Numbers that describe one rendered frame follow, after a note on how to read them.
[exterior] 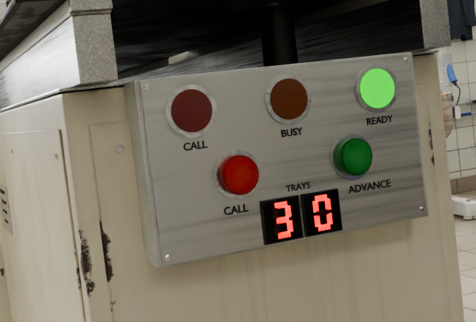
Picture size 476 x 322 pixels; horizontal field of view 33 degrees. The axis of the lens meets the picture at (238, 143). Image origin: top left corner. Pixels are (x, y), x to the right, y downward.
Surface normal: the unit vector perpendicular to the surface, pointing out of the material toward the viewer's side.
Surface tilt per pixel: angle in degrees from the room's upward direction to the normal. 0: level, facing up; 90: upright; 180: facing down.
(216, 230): 90
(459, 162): 90
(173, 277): 90
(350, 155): 90
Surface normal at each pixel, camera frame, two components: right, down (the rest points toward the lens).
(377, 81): 0.37, 0.00
